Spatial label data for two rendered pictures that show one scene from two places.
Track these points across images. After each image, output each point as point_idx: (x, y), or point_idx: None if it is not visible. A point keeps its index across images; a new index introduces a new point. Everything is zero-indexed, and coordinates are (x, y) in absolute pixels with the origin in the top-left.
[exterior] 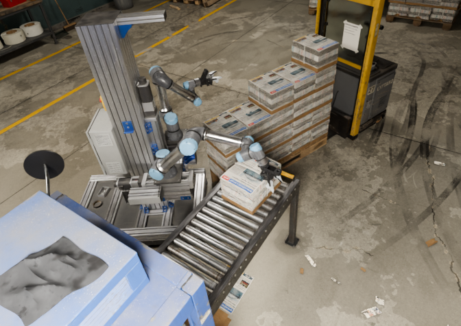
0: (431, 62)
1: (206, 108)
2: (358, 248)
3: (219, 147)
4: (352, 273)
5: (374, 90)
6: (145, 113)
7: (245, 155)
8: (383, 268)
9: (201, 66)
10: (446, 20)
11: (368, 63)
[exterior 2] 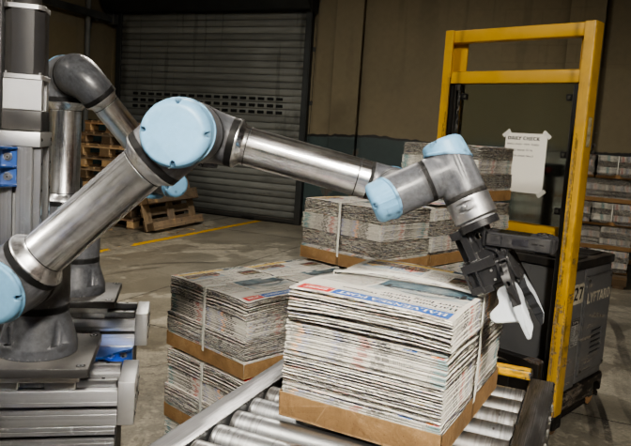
0: (625, 322)
1: (144, 362)
2: None
3: (223, 345)
4: None
5: (582, 302)
6: (4, 115)
7: (408, 176)
8: None
9: (134, 299)
10: (616, 269)
11: (577, 209)
